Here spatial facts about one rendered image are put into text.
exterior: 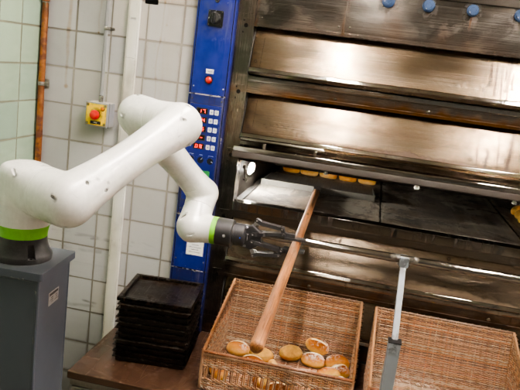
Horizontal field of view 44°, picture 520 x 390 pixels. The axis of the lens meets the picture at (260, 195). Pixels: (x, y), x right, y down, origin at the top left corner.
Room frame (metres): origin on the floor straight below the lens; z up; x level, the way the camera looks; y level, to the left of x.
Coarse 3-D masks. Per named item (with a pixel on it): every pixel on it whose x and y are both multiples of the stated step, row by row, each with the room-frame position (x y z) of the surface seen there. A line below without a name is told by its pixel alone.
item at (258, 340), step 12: (312, 204) 2.57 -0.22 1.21; (300, 228) 2.16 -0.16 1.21; (288, 252) 1.87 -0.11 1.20; (288, 264) 1.74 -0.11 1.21; (288, 276) 1.66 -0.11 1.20; (276, 288) 1.54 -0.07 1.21; (276, 300) 1.46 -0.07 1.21; (264, 312) 1.38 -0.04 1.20; (276, 312) 1.42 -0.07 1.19; (264, 324) 1.30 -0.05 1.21; (264, 336) 1.25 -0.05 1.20; (252, 348) 1.21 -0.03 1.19
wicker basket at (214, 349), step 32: (256, 288) 2.54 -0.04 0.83; (288, 288) 2.53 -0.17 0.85; (224, 320) 2.43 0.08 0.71; (288, 320) 2.49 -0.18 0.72; (320, 320) 2.48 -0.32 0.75; (352, 320) 2.46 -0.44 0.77; (224, 352) 2.40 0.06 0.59; (352, 352) 2.43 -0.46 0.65; (224, 384) 2.09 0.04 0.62; (256, 384) 2.08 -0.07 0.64; (288, 384) 2.06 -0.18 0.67; (320, 384) 2.04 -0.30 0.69; (352, 384) 2.02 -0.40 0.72
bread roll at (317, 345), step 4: (308, 340) 2.41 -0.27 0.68; (312, 340) 2.40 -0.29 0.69; (316, 340) 2.40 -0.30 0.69; (320, 340) 2.40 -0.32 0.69; (324, 340) 2.42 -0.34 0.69; (308, 344) 2.40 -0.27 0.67; (312, 344) 2.39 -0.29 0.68; (316, 344) 2.39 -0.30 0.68; (320, 344) 2.39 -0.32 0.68; (324, 344) 2.39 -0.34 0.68; (308, 348) 2.40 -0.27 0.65; (312, 348) 2.39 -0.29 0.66; (316, 348) 2.39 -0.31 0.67; (320, 348) 2.38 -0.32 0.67; (324, 348) 2.39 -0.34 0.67; (328, 348) 2.40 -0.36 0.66; (316, 352) 2.39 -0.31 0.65; (320, 352) 2.39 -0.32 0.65; (324, 352) 2.39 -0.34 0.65
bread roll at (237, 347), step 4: (232, 340) 2.41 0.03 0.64; (236, 340) 2.41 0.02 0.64; (240, 340) 2.41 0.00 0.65; (228, 344) 2.40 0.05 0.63; (232, 344) 2.39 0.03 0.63; (236, 344) 2.39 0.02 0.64; (240, 344) 2.39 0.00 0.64; (244, 344) 2.39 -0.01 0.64; (228, 348) 2.39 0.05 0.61; (232, 348) 2.38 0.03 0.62; (236, 348) 2.38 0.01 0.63; (240, 348) 2.38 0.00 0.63; (244, 348) 2.38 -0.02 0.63; (248, 348) 2.39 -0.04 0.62; (228, 352) 2.39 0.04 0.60; (232, 352) 2.38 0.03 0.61; (236, 352) 2.37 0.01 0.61; (240, 352) 2.37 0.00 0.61; (244, 352) 2.37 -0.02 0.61; (248, 352) 2.39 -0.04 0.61; (240, 356) 2.38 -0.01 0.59
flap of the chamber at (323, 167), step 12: (240, 156) 2.43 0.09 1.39; (252, 156) 2.43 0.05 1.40; (264, 156) 2.42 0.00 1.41; (312, 168) 2.39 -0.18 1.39; (324, 168) 2.38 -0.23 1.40; (336, 168) 2.38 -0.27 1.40; (348, 168) 2.37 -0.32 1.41; (396, 180) 2.34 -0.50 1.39; (408, 180) 2.33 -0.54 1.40; (420, 180) 2.32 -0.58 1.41; (468, 192) 2.29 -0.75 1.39; (480, 192) 2.29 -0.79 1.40; (492, 192) 2.28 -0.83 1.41; (504, 192) 2.28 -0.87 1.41
